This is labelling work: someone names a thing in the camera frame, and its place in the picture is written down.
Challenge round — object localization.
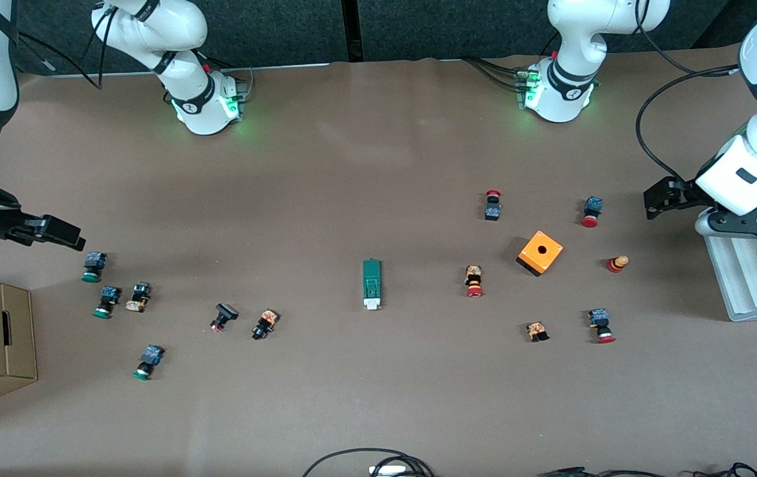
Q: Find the black vertical frame post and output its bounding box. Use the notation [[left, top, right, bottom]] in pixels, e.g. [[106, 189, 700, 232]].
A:
[[342, 0, 361, 62]]

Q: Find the black pushbutton red tip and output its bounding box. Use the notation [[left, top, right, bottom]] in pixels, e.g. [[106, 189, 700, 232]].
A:
[[210, 303, 239, 333]]

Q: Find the thin black cable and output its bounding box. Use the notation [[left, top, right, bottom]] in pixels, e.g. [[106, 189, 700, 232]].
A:
[[693, 462, 757, 477], [538, 466, 684, 477]]

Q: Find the black looped cable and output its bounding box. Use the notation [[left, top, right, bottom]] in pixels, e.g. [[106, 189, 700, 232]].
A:
[[302, 449, 436, 477]]

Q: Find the black pushbutton orange block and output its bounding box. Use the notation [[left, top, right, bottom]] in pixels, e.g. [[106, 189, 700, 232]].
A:
[[251, 309, 280, 341]]

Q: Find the grey ridged tray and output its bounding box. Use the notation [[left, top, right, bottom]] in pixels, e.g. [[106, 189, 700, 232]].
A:
[[703, 199, 757, 323]]

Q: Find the black cable white tip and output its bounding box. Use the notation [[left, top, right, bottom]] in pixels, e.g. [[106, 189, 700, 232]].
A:
[[634, 0, 744, 183]]

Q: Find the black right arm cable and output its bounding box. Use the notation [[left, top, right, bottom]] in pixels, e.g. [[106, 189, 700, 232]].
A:
[[16, 0, 109, 91]]

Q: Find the black orange contact block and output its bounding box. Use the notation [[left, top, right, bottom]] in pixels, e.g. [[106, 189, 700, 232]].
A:
[[125, 282, 152, 313]]

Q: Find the red mushroom button blue block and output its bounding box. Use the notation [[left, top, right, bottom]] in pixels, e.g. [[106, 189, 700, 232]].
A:
[[588, 308, 616, 345], [581, 196, 603, 229]]

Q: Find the black base cable bundle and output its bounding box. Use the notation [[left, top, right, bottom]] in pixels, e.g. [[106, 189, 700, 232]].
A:
[[463, 56, 528, 93]]

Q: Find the orange button enclosure box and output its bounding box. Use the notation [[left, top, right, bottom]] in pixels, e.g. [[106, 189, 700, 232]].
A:
[[516, 230, 564, 278]]

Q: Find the green pushbutton blue block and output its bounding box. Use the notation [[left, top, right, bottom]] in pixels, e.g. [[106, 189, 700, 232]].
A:
[[82, 252, 107, 284], [93, 286, 122, 319], [133, 344, 165, 381]]

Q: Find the green load switch white lever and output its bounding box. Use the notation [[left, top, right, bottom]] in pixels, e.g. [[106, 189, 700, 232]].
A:
[[362, 258, 384, 311]]

